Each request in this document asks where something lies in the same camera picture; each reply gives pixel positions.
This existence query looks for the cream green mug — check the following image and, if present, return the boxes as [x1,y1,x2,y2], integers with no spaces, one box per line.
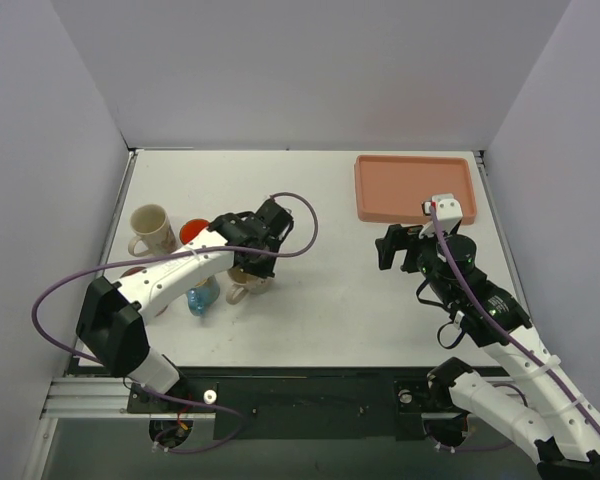
[225,267,273,305]

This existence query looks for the aluminium rail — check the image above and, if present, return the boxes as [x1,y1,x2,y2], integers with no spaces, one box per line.
[39,374,579,420]

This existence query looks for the cream floral mug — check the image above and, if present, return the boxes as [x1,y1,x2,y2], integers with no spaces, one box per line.
[127,204,178,258]

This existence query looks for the pink plastic tray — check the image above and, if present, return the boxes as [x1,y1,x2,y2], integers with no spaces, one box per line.
[354,154,477,225]

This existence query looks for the pink cartoon mug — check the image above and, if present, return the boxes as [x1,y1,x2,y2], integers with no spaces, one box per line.
[119,266,170,319]

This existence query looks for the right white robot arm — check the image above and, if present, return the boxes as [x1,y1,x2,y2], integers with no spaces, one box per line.
[375,224,600,479]

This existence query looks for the blue-bottom cartoon mug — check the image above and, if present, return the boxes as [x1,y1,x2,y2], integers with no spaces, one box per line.
[186,276,220,317]

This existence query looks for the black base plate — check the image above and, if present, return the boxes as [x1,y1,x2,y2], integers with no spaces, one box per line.
[128,367,471,444]

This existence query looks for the orange mug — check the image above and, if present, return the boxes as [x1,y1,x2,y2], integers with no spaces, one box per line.
[179,218,209,244]

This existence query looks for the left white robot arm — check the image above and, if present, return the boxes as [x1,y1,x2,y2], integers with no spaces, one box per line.
[76,199,294,412]

